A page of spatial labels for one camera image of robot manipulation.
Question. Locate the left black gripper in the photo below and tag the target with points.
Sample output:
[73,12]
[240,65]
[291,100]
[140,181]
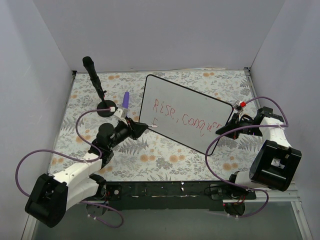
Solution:
[131,129]

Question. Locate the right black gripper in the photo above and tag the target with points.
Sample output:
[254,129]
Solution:
[234,125]

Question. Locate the white whiteboard black frame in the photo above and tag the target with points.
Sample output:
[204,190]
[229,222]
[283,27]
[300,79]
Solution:
[182,114]

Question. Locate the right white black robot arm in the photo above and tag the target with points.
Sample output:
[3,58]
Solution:
[276,162]

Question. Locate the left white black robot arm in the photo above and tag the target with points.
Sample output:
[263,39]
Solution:
[98,156]

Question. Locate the purple microphone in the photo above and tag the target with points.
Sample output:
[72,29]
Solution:
[125,102]

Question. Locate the black round microphone stand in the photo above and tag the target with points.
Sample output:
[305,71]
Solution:
[104,104]

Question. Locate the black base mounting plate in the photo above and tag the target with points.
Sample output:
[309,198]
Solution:
[171,195]

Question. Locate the black microphone on stand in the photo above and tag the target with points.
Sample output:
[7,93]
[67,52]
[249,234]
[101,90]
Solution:
[90,68]

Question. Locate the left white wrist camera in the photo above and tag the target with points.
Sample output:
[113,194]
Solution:
[119,112]

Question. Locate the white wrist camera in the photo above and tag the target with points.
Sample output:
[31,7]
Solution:
[239,106]
[119,112]

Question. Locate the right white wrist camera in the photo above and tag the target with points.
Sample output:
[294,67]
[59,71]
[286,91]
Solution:
[239,106]

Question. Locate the aluminium frame rail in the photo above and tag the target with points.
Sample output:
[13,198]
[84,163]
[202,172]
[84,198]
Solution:
[287,195]

